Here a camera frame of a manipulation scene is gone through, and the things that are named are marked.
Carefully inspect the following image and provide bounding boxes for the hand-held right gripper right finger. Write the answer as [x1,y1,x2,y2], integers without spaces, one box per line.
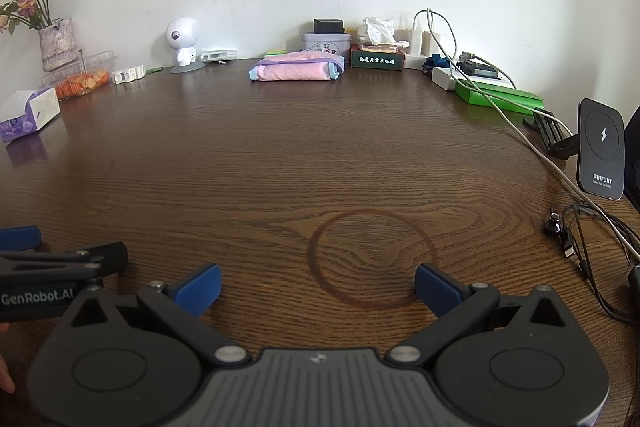
[386,263,575,365]

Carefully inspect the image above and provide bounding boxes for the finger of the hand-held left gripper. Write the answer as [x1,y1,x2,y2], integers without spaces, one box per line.
[0,226,51,255]
[0,241,129,288]

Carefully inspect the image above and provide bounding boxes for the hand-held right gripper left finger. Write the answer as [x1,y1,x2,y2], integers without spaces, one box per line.
[64,263,251,365]

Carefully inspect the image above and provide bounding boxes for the pink blue mesh garment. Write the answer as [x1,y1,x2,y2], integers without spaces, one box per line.
[248,50,346,84]

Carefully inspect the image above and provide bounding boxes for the person's left hand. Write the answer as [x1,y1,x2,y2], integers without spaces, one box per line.
[0,352,17,396]

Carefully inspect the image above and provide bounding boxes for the purple white tissue pack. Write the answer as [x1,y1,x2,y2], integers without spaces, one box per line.
[0,88,62,144]

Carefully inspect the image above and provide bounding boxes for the clear plastic snack container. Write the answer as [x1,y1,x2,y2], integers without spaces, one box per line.
[41,49,121,102]

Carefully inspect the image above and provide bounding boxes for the white plastic clip holder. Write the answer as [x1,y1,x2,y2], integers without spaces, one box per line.
[112,65,147,86]

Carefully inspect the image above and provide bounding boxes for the pale textured flower vase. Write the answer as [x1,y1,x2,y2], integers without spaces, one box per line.
[38,18,78,72]

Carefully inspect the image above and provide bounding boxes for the green cardboard box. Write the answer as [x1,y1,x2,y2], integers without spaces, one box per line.
[455,79,545,114]

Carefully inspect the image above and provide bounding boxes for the white power bank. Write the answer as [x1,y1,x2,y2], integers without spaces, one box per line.
[431,67,463,92]

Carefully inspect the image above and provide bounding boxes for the black battery charger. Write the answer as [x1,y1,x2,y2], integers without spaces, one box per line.
[459,52,503,82]

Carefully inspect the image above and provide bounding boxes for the white robot-shaped desk fan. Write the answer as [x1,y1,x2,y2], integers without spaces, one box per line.
[165,16,207,74]

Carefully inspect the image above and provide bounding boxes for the dark green tissue box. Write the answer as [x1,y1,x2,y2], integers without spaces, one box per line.
[350,40,407,70]

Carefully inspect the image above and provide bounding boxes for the white crumpled tissue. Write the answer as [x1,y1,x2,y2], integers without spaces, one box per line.
[362,16,397,45]

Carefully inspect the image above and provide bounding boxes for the grey printed tin box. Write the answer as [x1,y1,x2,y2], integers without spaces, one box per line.
[301,32,351,58]

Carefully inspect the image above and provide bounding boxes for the black cable bundle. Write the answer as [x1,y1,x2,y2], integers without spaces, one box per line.
[560,202,640,323]

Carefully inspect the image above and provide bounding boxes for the white charging cable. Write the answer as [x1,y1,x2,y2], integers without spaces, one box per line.
[413,8,640,258]

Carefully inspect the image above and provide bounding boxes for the black wireless charger pad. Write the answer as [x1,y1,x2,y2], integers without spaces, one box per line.
[577,98,628,202]

